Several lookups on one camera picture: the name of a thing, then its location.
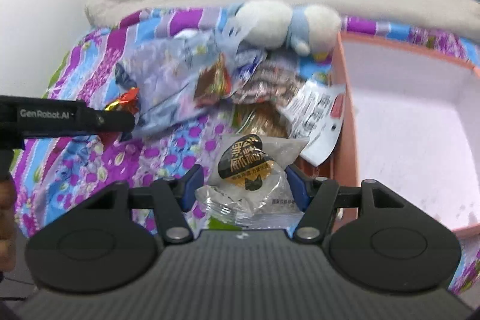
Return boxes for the red foil snack packet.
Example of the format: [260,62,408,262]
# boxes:
[104,88,139,115]

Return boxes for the clear black-label pastry packet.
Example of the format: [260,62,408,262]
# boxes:
[195,134,308,228]

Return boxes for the white shrimp snack bag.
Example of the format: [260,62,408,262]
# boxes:
[277,80,346,167]

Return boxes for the green bordered snack bag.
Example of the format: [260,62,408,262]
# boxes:
[232,102,288,138]

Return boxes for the dark mixed snack bag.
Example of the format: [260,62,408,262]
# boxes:
[230,62,305,107]

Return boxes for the brown red snack packet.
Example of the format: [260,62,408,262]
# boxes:
[193,53,232,107]

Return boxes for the person's left hand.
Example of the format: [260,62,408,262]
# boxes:
[0,175,17,272]

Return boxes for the pink cardboard box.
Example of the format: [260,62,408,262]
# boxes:
[332,32,479,238]

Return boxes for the light blue plastic bag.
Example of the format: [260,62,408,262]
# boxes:
[115,23,267,138]

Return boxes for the white blue plush toy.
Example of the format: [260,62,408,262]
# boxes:
[229,0,343,58]

